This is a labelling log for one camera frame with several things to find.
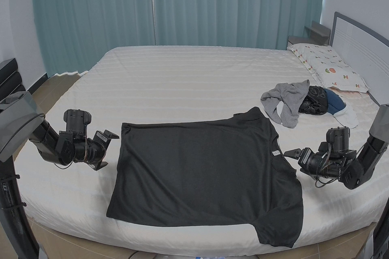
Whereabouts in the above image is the black shiny garment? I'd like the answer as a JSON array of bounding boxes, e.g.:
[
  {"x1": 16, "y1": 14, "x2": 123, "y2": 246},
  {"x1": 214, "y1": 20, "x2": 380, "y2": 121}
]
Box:
[{"x1": 298, "y1": 85, "x2": 329, "y2": 116}]

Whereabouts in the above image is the black T-shirt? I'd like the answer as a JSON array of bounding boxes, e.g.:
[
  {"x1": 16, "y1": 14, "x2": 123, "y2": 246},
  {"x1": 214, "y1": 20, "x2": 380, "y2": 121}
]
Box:
[{"x1": 106, "y1": 107, "x2": 304, "y2": 248}]

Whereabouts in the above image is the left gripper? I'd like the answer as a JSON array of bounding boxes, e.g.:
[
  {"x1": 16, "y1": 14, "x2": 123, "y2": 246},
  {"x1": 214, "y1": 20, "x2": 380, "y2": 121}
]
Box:
[{"x1": 73, "y1": 130, "x2": 120, "y2": 171}]

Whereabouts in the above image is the grey bedside table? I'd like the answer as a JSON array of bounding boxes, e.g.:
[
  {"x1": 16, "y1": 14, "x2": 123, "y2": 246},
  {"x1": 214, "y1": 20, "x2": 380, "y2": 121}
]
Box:
[{"x1": 287, "y1": 20, "x2": 331, "y2": 46}]

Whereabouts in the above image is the bed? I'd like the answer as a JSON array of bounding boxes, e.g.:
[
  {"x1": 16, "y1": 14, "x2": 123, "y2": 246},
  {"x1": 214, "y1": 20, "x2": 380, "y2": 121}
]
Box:
[{"x1": 12, "y1": 11, "x2": 389, "y2": 255}]

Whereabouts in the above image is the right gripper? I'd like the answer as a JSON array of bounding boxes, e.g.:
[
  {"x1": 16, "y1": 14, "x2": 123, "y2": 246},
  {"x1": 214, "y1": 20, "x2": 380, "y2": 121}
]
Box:
[{"x1": 284, "y1": 148, "x2": 328, "y2": 179}]

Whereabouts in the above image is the white garment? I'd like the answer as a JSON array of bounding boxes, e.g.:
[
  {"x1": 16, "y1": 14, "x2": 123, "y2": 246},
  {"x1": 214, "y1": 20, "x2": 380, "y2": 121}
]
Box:
[{"x1": 333, "y1": 106, "x2": 359, "y2": 130}]

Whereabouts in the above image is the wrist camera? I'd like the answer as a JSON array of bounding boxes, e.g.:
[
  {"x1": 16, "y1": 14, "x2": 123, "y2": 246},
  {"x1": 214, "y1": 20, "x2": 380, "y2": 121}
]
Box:
[
  {"x1": 78, "y1": 111, "x2": 92, "y2": 134},
  {"x1": 317, "y1": 142, "x2": 332, "y2": 159}
]

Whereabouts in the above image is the grey garment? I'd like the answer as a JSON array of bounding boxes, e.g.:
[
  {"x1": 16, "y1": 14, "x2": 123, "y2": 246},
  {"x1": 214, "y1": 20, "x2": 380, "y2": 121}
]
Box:
[{"x1": 261, "y1": 79, "x2": 310, "y2": 128}]

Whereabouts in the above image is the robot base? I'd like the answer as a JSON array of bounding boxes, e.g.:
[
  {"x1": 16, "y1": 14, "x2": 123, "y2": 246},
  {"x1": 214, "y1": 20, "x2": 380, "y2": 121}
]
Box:
[{"x1": 170, "y1": 254, "x2": 244, "y2": 259}]

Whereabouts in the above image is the black chest of drawers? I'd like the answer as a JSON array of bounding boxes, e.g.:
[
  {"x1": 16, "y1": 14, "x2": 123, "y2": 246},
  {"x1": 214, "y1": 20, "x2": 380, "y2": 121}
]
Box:
[{"x1": 0, "y1": 58, "x2": 28, "y2": 100}]

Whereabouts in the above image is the dark blue garment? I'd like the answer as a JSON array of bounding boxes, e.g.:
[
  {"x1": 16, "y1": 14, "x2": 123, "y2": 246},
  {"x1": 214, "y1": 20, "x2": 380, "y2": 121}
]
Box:
[{"x1": 324, "y1": 88, "x2": 348, "y2": 116}]

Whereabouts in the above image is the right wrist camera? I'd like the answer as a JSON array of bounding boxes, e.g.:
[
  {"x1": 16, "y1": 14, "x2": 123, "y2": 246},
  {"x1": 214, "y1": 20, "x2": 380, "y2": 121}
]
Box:
[{"x1": 317, "y1": 142, "x2": 332, "y2": 159}]

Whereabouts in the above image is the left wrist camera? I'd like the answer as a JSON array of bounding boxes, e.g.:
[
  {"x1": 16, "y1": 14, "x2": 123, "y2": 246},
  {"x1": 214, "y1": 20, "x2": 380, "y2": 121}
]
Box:
[{"x1": 78, "y1": 111, "x2": 92, "y2": 134}]

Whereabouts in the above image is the white printed pillow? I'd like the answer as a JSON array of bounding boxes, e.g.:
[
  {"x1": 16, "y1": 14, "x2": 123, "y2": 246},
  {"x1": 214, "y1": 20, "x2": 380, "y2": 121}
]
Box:
[{"x1": 290, "y1": 43, "x2": 370, "y2": 93}]

